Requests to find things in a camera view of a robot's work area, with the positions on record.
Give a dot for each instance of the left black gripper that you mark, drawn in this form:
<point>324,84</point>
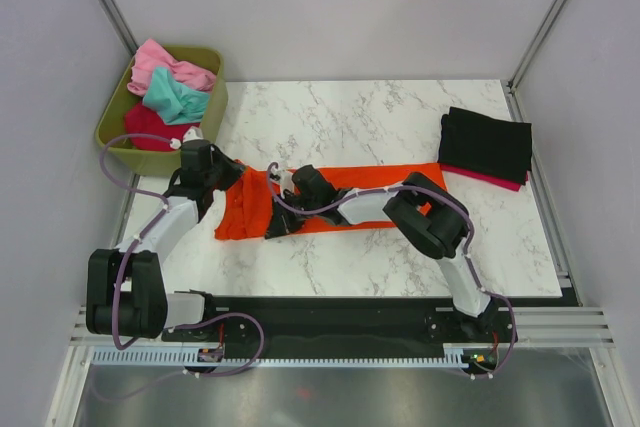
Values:
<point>234,170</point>

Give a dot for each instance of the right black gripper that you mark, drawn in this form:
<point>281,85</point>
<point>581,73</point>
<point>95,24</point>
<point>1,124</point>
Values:
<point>281,224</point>

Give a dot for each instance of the orange t shirt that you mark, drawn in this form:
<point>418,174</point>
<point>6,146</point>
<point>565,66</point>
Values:
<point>248,208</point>

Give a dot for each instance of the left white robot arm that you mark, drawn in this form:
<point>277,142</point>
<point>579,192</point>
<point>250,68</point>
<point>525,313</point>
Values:
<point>125,293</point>

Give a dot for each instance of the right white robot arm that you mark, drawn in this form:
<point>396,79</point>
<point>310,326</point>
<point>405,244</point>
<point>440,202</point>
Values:
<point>431,220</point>

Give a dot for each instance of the olive green plastic bin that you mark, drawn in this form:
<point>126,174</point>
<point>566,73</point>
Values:
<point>154,163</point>

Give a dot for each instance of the teal t shirt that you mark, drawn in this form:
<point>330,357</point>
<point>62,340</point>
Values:
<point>174,102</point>

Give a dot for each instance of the red t shirt in bin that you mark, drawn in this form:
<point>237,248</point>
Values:
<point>142,120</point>

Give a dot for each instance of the pink t shirt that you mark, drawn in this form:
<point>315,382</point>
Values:
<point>151,55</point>

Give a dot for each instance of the folded black t shirt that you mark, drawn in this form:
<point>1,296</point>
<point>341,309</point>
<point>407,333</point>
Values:
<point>484,145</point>

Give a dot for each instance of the folded magenta t shirt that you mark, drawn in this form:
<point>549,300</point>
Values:
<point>505,184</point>

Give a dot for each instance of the aluminium base extrusion rails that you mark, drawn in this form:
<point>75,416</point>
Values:
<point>536,327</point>

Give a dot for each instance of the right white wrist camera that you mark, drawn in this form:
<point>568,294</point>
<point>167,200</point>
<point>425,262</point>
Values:
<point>283,179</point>

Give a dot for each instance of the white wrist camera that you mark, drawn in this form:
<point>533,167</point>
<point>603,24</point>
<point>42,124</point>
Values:
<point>193,133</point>
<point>283,179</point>

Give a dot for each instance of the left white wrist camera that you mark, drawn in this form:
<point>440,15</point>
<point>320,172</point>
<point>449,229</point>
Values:
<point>193,133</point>

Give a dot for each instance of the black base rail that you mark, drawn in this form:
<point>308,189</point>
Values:
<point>315,328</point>

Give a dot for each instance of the white slotted cable duct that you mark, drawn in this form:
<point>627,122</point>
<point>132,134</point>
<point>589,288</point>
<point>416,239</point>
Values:
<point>199,355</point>

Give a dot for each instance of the right aluminium frame post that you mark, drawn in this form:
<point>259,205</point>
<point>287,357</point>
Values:
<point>541,34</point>

